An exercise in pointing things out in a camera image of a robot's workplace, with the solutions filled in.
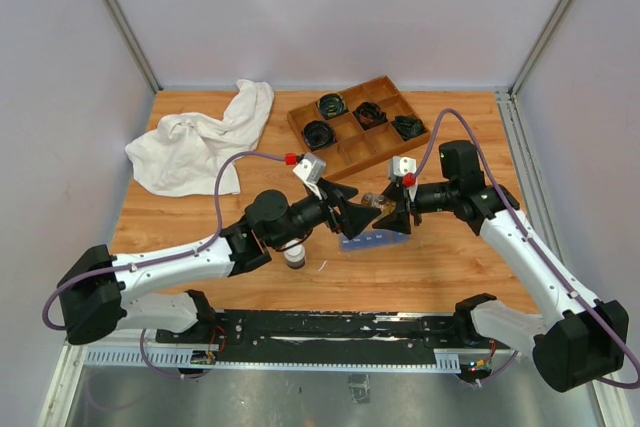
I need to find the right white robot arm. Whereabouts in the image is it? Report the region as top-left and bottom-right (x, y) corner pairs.
(374, 140), (629, 392)

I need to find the rolled belt right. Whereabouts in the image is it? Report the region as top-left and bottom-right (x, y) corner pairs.
(392, 115), (426, 141)

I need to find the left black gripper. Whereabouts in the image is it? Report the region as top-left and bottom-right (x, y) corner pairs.
(271, 178), (382, 250)

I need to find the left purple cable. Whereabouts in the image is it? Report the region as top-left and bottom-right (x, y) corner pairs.
(41, 150), (299, 331)

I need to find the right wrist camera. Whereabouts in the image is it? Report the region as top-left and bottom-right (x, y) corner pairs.
(388, 156), (418, 182)

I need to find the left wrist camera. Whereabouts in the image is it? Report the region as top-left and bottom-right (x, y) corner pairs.
(293, 153), (326, 199)

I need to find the blue weekly pill organizer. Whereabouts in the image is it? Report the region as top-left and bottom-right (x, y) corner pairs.
(339, 230), (409, 252)

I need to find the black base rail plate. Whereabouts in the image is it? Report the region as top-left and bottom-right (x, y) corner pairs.
(154, 309), (491, 365)

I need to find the rolled belt middle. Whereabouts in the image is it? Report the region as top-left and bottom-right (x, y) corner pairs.
(353, 102), (388, 130)

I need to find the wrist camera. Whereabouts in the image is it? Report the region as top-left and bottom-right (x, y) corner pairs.
(388, 156), (418, 182)
(293, 153), (326, 199)

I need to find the rolled belt back left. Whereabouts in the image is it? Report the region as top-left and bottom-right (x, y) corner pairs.
(317, 92), (348, 120)

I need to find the white crumpled cloth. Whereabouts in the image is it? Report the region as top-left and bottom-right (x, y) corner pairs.
(125, 79), (275, 197)

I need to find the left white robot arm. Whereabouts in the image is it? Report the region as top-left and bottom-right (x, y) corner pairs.
(57, 180), (381, 345)

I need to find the wooden compartment tray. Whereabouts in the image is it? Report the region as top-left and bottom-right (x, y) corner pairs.
(287, 76), (431, 181)

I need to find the clear jar of pills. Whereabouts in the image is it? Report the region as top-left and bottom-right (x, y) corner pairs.
(361, 192), (396, 217)

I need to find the white cap dark bottle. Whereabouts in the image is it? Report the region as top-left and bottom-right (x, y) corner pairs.
(284, 245), (306, 269)

